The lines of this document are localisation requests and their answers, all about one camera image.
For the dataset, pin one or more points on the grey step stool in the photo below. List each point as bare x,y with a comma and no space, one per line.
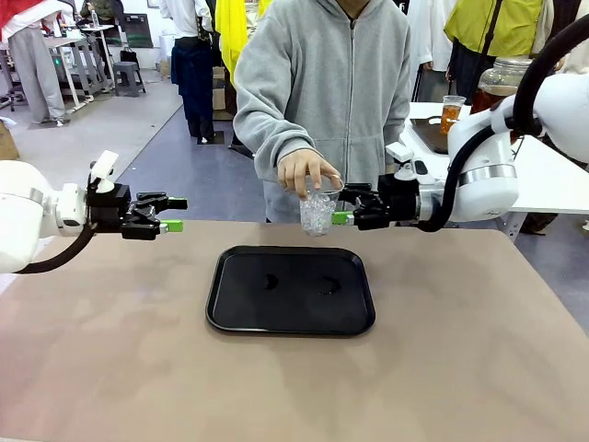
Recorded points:
129,71

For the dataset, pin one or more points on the brown cardboard box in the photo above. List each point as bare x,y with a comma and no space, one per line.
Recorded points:
7,143
223,99

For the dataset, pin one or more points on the black office chair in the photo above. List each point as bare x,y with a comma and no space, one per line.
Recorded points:
9,92

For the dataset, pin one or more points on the clear plastic bottle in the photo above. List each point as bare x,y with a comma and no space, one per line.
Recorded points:
95,18

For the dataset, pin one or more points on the short clear plastic cup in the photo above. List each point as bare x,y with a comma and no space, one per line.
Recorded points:
317,221

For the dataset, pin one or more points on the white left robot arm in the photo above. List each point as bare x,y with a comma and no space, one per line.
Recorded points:
18,207

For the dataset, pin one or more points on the person in white coat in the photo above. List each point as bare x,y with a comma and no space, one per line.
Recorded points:
428,32

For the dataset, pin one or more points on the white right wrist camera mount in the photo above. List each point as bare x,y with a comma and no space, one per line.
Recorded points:
398,152

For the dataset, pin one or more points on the grey metal workbench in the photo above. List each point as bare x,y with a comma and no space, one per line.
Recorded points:
78,41

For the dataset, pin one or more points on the grey-sleeved right forearm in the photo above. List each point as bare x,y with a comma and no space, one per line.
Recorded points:
276,138

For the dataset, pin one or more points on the white rectangular table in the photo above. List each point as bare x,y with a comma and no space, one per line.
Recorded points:
552,184

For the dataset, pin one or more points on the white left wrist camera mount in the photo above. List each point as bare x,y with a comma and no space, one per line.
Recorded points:
105,166

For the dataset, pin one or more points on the yellow garment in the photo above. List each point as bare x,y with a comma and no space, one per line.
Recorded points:
227,32

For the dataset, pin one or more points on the person in beige top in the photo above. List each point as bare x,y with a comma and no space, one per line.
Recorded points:
577,55

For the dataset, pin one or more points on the black plastic serving tray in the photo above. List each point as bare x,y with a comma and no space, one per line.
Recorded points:
294,313

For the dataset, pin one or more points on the grey-sleeved left forearm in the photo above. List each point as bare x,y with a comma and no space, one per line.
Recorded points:
398,115

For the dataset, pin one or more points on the glass drink dispenser jar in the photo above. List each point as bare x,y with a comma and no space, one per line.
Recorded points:
499,78

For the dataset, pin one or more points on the person in navy trousers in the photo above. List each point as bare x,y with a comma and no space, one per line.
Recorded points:
193,78

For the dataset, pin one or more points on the dark display board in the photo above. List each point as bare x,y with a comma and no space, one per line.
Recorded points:
138,32

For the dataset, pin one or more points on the person in yellow-green jacket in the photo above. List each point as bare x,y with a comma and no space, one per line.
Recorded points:
501,23

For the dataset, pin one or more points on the person's right hand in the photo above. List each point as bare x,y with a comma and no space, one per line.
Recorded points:
299,168

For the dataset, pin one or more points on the person in grey hoodie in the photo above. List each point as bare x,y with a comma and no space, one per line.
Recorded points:
331,92

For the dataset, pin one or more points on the black bag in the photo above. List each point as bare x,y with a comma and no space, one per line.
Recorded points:
129,56

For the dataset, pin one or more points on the person in grey trousers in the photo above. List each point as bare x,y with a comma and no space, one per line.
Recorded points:
34,69

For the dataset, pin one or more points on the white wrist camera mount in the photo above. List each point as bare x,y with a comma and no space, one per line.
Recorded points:
105,166
398,152

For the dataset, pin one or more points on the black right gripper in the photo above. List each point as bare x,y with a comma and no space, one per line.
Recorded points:
400,200

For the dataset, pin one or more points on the tall clear plastic cup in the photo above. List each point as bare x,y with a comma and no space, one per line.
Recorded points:
452,117

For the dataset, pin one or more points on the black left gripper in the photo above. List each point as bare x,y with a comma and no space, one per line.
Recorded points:
108,207

